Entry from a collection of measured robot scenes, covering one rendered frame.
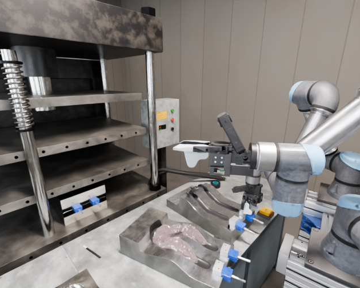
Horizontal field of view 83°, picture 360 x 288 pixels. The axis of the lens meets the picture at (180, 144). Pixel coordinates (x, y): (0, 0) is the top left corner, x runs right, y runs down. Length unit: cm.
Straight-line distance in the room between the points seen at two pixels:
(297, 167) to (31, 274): 116
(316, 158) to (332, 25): 229
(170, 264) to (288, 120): 222
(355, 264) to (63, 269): 114
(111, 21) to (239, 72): 197
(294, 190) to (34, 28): 115
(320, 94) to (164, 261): 99
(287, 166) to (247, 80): 239
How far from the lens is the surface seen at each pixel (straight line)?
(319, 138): 71
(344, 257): 92
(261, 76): 284
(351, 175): 132
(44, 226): 142
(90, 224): 146
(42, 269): 127
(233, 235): 120
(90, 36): 125
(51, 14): 121
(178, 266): 100
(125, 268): 113
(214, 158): 54
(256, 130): 290
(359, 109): 73
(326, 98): 108
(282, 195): 60
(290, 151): 56
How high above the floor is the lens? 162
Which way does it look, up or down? 17 degrees down
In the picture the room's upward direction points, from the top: straight up
